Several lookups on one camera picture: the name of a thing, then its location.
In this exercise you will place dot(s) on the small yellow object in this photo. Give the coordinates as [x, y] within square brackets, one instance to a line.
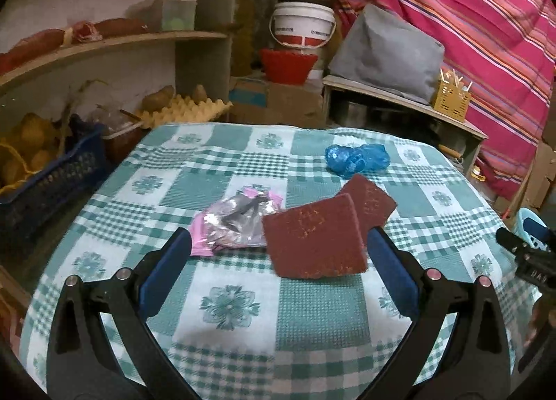
[478, 173]

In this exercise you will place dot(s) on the dark blue plastic crate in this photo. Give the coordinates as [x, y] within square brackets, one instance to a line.
[56, 183]

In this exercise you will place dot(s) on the light blue plastic basket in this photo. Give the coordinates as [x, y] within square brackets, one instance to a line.
[522, 213]

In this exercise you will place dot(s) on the flattened cardboard sheets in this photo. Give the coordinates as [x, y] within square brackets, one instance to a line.
[541, 174]

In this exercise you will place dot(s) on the clear tub with red contents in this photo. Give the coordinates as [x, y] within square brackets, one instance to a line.
[121, 139]

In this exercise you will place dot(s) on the green checked tablecloth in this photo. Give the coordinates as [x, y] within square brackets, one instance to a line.
[243, 339]

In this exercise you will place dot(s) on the blue plastic bag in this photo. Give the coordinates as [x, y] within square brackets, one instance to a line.
[354, 159]

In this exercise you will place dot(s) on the red striped cloth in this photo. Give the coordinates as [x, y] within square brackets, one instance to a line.
[478, 26]

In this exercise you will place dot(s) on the pile of potatoes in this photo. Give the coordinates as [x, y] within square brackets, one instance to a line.
[156, 98]

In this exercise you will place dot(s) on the maroon scouring pad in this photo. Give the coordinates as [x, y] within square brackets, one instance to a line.
[373, 200]
[315, 239]

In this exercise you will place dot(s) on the cardboard box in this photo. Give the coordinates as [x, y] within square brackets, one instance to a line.
[278, 102]

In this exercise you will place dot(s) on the grey cushion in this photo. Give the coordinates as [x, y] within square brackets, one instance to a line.
[386, 52]

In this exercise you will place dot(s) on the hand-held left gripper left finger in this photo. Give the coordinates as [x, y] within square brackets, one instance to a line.
[167, 272]

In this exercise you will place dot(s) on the bunch of utensils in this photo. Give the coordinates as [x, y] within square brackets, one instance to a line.
[456, 78]

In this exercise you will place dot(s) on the red plastic bowl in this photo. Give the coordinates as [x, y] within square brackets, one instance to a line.
[286, 67]

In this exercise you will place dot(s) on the yellow egg carton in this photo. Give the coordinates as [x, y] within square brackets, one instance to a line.
[186, 111]

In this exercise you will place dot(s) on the wooden shelf unit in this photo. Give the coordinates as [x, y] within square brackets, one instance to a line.
[200, 70]

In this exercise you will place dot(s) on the yellow net of fruits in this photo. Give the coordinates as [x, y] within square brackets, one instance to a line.
[30, 139]

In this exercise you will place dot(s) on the red mesh bags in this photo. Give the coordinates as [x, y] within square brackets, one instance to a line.
[39, 41]

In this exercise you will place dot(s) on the low wooden cabinet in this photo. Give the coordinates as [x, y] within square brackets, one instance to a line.
[408, 107]

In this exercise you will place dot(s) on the large yellowish oil bottle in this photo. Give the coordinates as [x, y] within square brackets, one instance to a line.
[243, 35]

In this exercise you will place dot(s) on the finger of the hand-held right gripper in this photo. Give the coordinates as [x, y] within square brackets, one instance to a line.
[536, 228]
[512, 240]

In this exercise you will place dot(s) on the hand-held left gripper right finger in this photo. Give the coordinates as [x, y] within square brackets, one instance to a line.
[397, 280]

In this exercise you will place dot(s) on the white bucket with red band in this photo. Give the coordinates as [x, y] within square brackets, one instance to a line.
[302, 24]

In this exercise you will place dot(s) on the clear plastic container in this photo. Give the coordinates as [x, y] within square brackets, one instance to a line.
[171, 13]

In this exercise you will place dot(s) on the clear pink plastic packet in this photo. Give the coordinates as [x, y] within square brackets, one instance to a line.
[234, 222]

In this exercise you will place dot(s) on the yellow utensil holder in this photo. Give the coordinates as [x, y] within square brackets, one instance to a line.
[451, 102]

